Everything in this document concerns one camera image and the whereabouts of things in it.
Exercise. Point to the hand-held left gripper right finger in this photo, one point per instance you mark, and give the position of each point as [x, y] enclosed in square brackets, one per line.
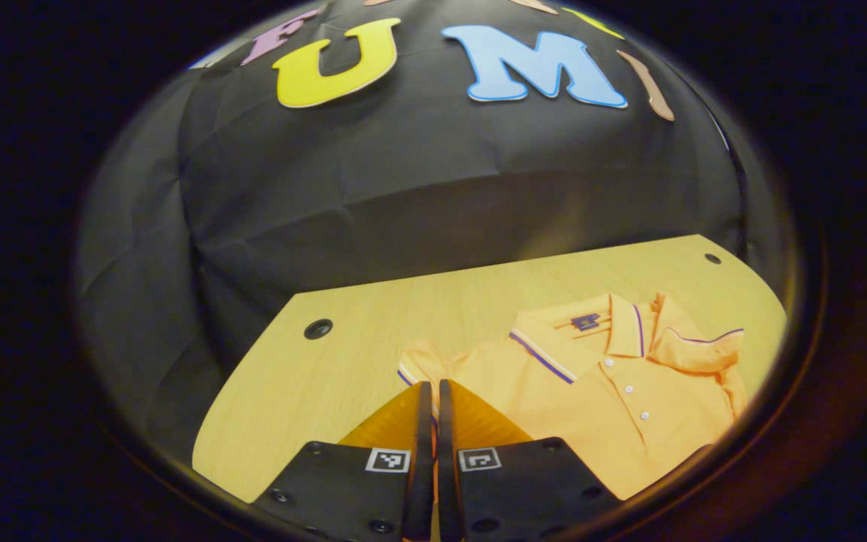
[445, 467]

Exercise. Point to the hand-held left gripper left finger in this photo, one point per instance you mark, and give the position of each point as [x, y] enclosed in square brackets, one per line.
[424, 452]

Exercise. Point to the orange T-shirt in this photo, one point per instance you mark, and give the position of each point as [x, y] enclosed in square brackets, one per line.
[599, 406]

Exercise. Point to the black backdrop cloth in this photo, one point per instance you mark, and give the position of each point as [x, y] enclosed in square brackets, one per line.
[403, 188]

